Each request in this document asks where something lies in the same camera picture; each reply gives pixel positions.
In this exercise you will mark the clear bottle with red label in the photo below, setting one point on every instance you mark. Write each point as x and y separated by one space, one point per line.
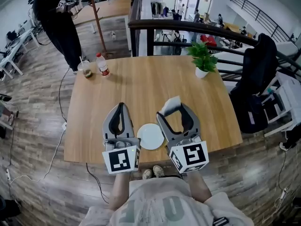
103 66

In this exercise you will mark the person's left forearm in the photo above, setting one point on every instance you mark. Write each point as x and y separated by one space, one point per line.
120 189

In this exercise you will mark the person's right forearm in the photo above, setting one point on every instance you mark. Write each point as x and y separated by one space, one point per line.
198 187

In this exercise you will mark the person's white printed shirt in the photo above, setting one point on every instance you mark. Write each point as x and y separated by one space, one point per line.
160 204

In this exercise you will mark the plastic cup with straw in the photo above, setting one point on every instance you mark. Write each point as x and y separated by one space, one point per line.
86 70

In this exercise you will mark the person's beige shoe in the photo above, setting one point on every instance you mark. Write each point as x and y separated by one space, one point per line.
158 171
147 174

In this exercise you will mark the person's right beige shoe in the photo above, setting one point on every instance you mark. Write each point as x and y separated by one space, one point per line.
158 171

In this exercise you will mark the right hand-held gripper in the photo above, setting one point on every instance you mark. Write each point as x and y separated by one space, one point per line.
194 154

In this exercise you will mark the white object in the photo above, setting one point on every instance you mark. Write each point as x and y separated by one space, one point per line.
171 105

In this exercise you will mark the white desk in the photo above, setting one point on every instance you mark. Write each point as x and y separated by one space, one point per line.
287 98
16 48

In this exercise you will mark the green plant in white pot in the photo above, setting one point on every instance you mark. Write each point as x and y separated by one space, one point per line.
203 58

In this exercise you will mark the person's left beige shoe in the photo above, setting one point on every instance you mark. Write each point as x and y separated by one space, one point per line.
147 174

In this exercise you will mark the black office chair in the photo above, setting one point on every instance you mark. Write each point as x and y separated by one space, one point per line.
258 79

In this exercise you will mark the white power strip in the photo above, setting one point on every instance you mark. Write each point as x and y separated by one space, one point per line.
64 125
284 193

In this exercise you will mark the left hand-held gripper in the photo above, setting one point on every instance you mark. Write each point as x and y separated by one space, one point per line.
120 159

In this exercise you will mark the wooden coat rack pole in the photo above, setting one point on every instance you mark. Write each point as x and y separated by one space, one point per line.
97 20

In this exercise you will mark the white round plate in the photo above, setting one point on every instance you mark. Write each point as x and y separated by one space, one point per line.
149 136

